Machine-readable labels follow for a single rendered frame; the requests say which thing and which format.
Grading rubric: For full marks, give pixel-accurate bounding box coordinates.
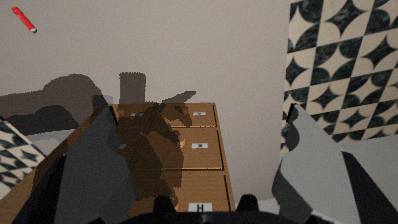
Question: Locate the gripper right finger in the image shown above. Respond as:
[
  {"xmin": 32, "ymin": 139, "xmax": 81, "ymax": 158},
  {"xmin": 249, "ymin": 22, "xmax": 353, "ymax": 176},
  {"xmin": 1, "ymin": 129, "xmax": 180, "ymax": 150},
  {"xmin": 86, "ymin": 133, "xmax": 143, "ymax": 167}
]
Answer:
[{"xmin": 271, "ymin": 103, "xmax": 398, "ymax": 224}]

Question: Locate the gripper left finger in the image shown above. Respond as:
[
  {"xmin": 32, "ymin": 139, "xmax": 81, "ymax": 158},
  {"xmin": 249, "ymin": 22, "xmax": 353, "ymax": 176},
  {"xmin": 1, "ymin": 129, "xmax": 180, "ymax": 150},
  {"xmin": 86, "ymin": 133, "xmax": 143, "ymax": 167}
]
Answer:
[{"xmin": 11, "ymin": 106, "xmax": 137, "ymax": 224}]

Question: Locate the brown wooden chest of drawers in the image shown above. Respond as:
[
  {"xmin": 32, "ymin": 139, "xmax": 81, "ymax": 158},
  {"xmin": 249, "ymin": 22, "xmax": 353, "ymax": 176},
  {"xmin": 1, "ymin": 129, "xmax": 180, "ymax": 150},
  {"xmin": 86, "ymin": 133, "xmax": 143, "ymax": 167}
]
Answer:
[{"xmin": 0, "ymin": 103, "xmax": 236, "ymax": 211}]

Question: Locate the brown wooden drawer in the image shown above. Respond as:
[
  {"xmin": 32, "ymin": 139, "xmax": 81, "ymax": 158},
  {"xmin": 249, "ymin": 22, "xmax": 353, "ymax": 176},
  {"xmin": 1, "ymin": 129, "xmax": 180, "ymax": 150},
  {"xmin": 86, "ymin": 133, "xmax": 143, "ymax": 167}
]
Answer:
[
  {"xmin": 129, "ymin": 174, "xmax": 229, "ymax": 218},
  {"xmin": 133, "ymin": 129, "xmax": 222, "ymax": 172},
  {"xmin": 0, "ymin": 176, "xmax": 44, "ymax": 224},
  {"xmin": 151, "ymin": 104, "xmax": 216, "ymax": 128},
  {"xmin": 41, "ymin": 130, "xmax": 145, "ymax": 173},
  {"xmin": 82, "ymin": 105, "xmax": 156, "ymax": 129}
]

